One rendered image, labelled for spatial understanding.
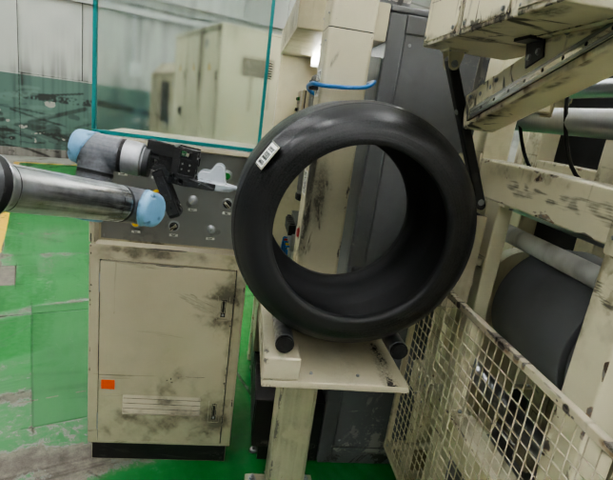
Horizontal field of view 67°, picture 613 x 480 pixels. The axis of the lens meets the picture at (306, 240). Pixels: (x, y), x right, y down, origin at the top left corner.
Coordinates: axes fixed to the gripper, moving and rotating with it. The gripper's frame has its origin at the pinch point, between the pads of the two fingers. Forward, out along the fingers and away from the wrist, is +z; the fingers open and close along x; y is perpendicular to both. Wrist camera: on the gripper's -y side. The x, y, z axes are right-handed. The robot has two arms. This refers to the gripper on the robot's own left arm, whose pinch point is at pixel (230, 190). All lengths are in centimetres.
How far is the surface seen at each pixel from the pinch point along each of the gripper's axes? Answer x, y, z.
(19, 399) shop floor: 88, -133, -73
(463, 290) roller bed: 19, -18, 76
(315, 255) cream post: 25.7, -18.7, 29.1
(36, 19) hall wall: 808, 64, -382
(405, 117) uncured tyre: -9.2, 25.5, 32.6
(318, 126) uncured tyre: -10.6, 19.2, 14.6
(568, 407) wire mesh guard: -45, -16, 64
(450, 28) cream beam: 5, 48, 41
